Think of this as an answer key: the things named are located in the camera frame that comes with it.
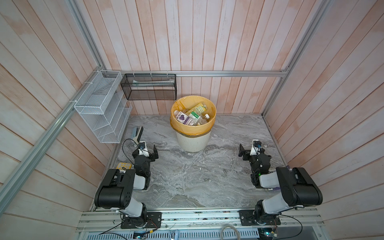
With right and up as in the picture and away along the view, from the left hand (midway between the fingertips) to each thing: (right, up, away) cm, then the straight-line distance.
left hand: (147, 147), depth 91 cm
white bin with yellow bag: (+29, +6, -7) cm, 30 cm away
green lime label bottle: (+29, +18, -8) cm, 35 cm away
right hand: (+63, +3, 0) cm, 63 cm away
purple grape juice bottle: (+23, +18, -11) cm, 31 cm away
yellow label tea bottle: (+33, +24, -3) cm, 41 cm away
